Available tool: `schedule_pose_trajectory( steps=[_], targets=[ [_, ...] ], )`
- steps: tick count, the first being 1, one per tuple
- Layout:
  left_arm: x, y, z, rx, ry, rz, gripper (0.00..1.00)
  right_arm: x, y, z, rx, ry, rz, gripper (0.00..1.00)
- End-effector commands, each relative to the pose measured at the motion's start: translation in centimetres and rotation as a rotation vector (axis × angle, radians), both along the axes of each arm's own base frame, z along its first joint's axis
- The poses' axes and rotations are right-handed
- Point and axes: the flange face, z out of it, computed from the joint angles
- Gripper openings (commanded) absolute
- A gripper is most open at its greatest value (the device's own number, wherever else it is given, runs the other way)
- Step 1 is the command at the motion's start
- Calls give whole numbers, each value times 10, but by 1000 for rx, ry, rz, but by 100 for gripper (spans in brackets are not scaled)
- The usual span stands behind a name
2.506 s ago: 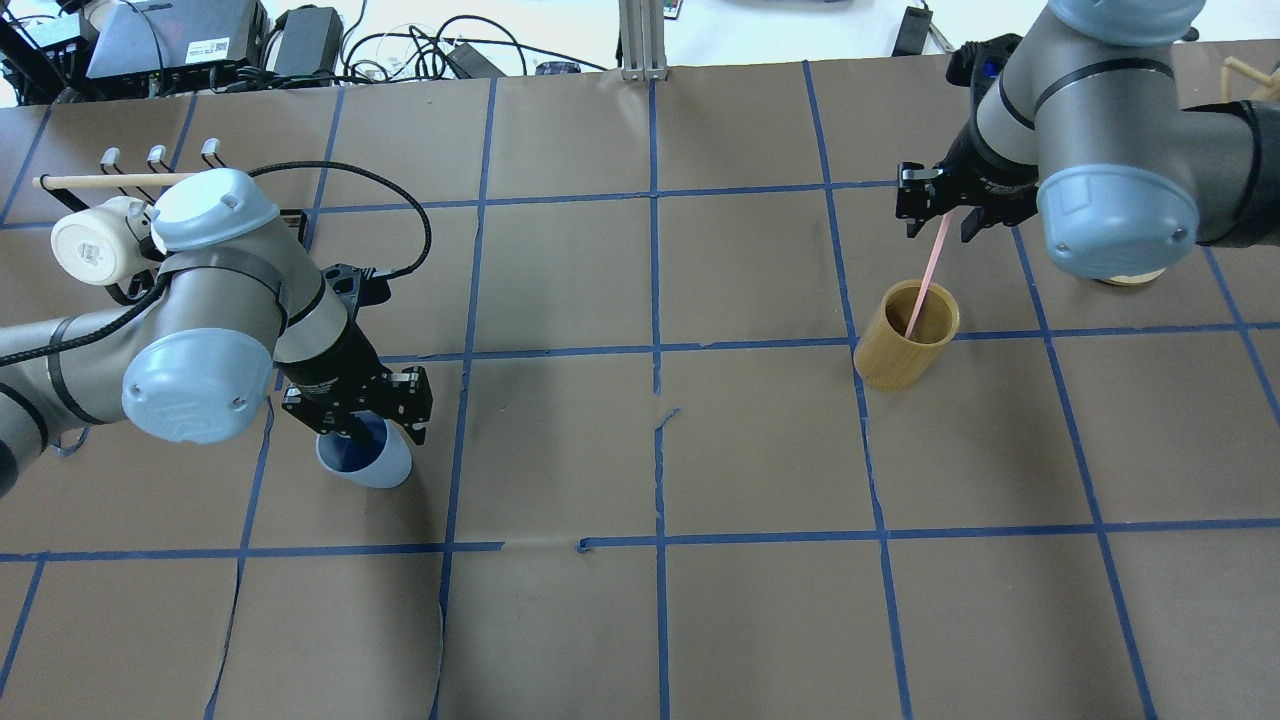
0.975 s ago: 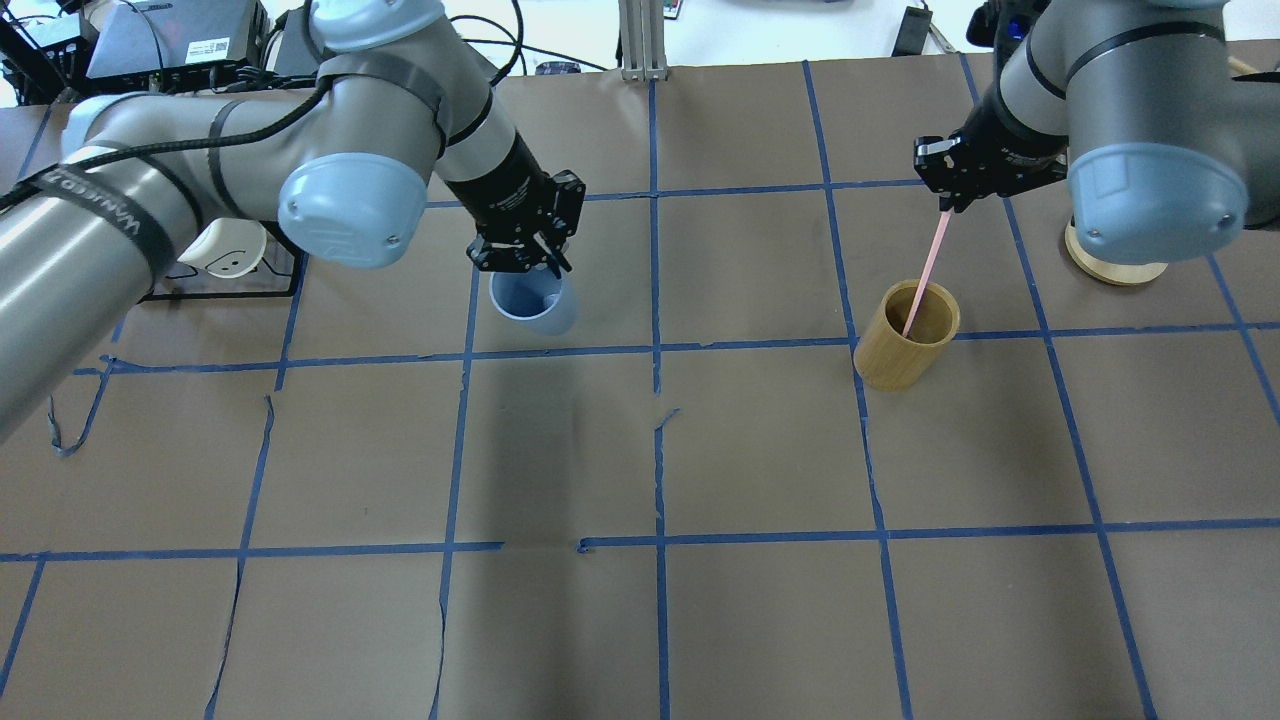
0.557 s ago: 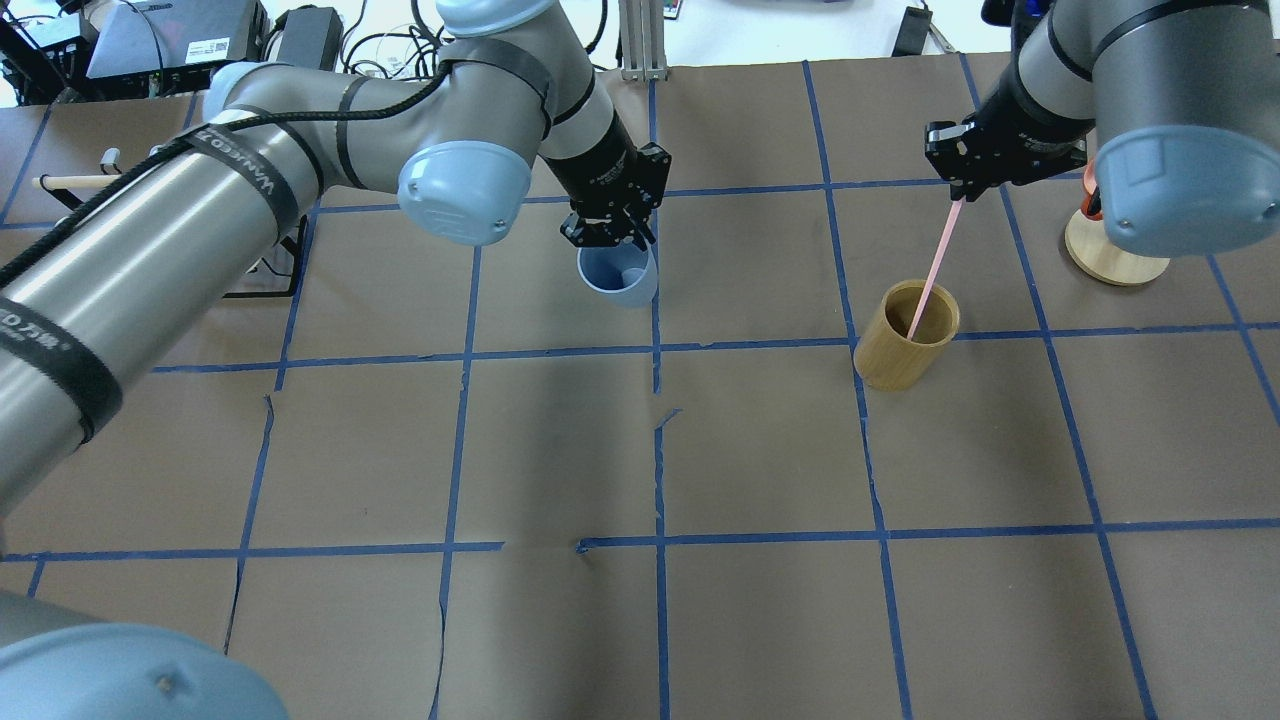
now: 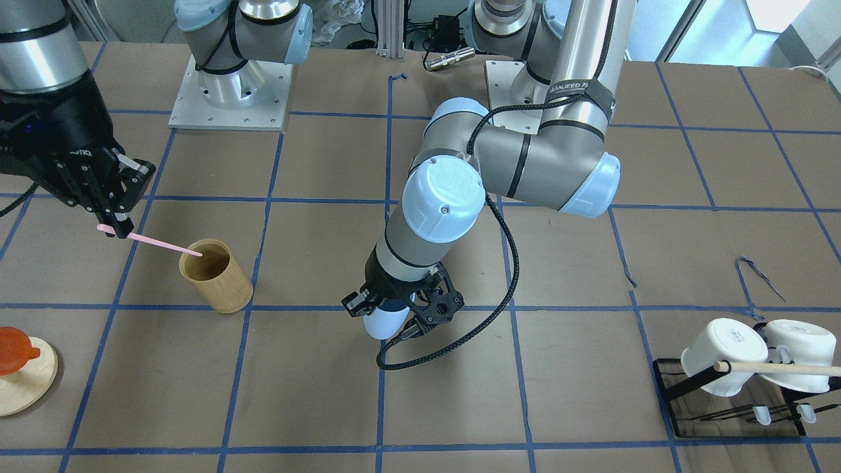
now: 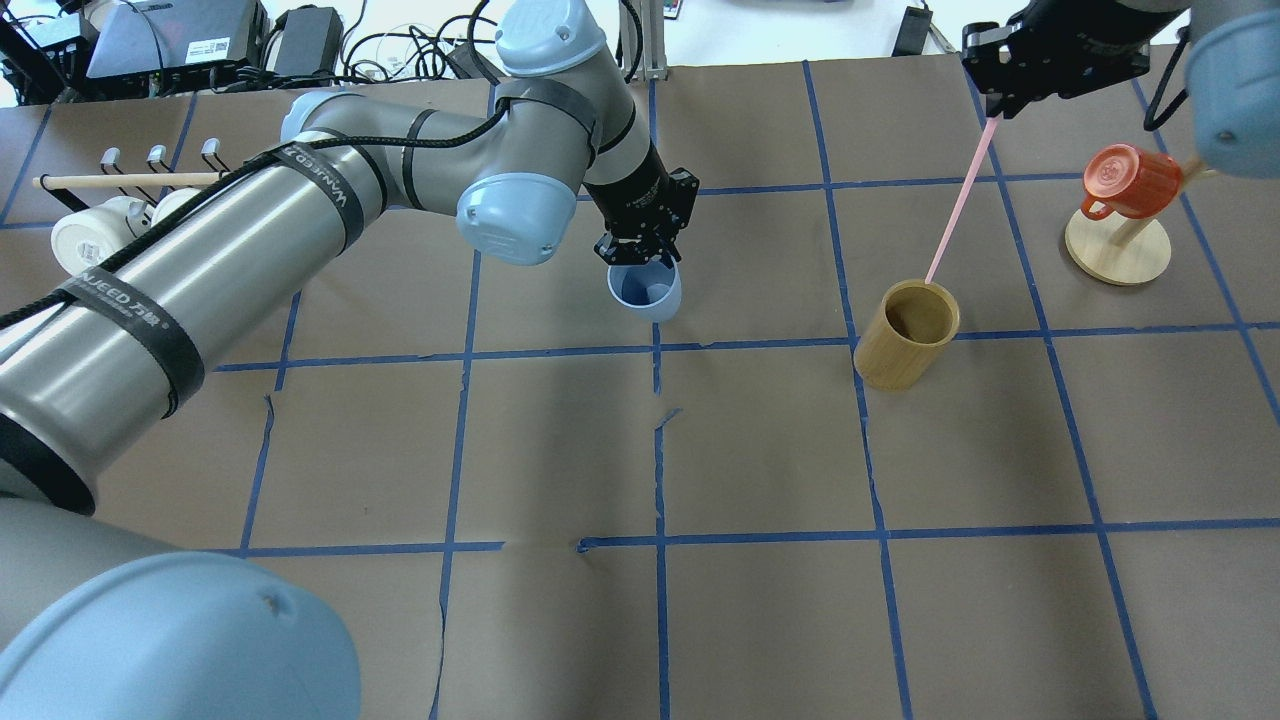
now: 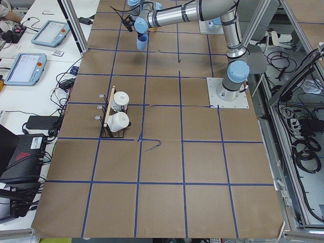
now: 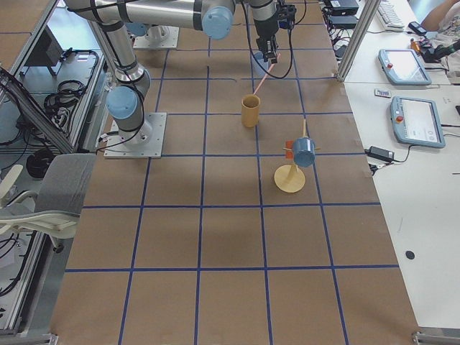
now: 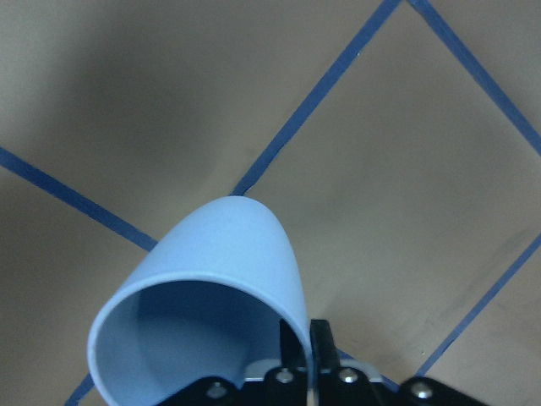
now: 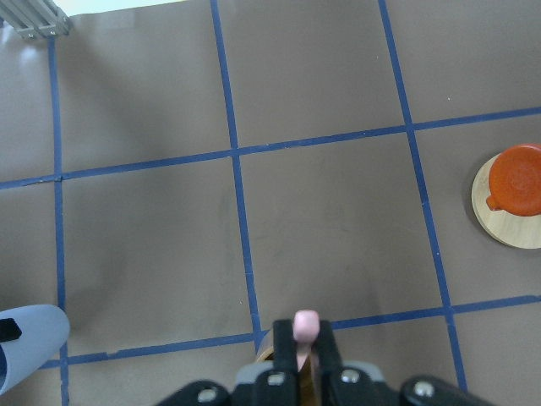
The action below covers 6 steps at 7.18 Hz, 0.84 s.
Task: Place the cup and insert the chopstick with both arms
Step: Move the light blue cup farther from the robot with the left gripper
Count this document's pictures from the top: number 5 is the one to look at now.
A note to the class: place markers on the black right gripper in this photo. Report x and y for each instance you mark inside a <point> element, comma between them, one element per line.
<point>1062,28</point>

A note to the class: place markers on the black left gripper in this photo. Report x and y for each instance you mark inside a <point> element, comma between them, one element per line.
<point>632,192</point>

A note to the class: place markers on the blue plastic cup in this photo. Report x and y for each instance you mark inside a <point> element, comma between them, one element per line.
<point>652,291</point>

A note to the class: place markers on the pink chopstick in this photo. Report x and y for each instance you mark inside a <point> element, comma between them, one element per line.
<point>989,131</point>

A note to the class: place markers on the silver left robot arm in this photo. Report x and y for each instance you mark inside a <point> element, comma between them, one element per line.
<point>100,623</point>

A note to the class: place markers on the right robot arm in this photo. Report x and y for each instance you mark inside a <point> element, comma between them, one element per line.
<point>1231,80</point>

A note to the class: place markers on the tan bamboo holder cup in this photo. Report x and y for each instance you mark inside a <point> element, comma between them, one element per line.
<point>912,326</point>

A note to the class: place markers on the red mug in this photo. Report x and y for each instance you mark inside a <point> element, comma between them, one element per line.
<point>1135,183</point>

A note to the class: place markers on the wooden mug tree stand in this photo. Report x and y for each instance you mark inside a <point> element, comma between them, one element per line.
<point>1122,251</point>

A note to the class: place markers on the black power adapter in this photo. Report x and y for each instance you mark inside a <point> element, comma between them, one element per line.
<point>305,42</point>

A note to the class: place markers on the wooden rack with hooks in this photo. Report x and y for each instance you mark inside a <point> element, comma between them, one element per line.
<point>148,186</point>

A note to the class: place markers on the black electronics box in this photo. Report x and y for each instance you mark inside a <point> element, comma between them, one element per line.
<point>179,39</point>

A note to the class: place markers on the white mug on rack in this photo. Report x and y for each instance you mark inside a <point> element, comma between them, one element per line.
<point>89,237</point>

